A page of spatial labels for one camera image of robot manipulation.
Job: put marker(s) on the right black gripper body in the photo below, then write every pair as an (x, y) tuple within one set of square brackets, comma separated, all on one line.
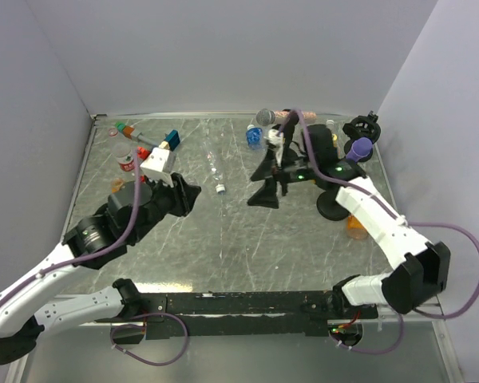
[(296, 175)]

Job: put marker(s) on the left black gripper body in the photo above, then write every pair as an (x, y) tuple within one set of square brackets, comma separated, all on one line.
[(167, 199)]

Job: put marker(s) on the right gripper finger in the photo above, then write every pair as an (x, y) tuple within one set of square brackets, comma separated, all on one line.
[(266, 196), (265, 168)]

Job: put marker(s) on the orange bottle with barcode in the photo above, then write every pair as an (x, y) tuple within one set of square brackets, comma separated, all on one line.
[(116, 184)]

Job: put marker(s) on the clear bottle white cap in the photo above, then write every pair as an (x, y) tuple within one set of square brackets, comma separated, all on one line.
[(210, 148)]

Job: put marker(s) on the red label water bottle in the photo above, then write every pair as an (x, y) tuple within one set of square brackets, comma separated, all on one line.
[(124, 156)]

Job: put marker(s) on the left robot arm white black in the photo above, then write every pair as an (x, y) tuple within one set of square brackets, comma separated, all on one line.
[(27, 310)]

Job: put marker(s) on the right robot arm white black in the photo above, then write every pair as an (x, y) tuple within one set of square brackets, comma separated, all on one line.
[(419, 267)]

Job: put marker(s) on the blue label water bottle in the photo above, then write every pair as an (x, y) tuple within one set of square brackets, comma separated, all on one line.
[(255, 137)]

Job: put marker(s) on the clear bottle back right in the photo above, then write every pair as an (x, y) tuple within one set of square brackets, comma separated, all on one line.
[(333, 126)]

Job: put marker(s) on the orange bottle lying right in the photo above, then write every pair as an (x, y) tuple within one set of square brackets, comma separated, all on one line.
[(354, 229)]

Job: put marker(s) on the glitter pink microphone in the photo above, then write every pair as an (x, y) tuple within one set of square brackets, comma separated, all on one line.
[(266, 117)]

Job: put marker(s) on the toy brick hammer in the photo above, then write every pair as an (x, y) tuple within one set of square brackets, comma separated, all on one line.
[(170, 141)]

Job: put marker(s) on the purple microphone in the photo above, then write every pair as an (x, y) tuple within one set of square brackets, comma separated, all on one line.
[(360, 150)]

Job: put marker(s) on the black empty clip stand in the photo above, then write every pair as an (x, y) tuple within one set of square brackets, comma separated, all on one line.
[(363, 126)]

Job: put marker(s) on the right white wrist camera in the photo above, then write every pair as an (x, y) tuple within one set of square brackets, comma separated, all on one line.
[(275, 146)]

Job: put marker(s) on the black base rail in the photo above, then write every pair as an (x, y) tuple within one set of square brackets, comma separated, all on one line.
[(255, 313)]

